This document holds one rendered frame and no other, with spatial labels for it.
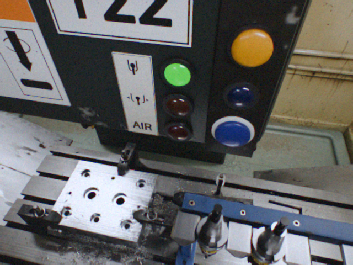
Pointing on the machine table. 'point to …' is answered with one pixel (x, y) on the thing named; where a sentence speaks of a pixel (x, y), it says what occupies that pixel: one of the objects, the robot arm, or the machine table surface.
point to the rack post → (186, 254)
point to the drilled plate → (74, 226)
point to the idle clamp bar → (208, 196)
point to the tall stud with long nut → (219, 184)
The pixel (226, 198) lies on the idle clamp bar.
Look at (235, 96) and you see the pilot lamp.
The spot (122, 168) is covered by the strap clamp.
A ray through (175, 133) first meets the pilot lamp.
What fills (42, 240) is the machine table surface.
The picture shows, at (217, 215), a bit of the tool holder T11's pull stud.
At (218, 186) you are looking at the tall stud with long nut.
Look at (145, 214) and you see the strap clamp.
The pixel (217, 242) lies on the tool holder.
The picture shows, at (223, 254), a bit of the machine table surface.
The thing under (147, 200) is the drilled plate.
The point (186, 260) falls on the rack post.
